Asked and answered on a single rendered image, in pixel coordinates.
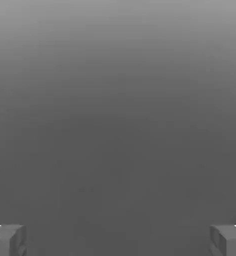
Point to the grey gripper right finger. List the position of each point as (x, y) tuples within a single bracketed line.
[(230, 241)]

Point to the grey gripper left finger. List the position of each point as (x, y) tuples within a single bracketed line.
[(5, 241)]

